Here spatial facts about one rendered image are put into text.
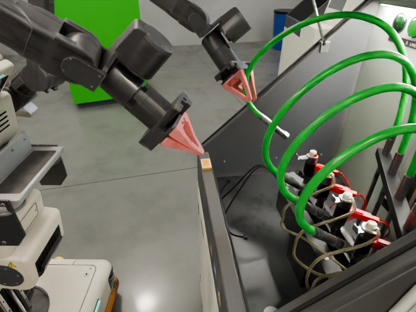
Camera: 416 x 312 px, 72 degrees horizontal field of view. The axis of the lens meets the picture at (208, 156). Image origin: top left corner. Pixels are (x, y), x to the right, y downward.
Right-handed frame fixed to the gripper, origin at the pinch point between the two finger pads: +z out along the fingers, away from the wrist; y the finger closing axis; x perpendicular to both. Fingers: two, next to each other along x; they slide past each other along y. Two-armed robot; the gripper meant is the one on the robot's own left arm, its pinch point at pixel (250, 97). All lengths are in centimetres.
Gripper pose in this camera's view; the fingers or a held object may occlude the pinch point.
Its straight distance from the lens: 77.1
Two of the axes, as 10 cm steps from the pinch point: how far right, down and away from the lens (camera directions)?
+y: 5.5, -2.6, 8.0
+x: -6.5, 4.8, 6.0
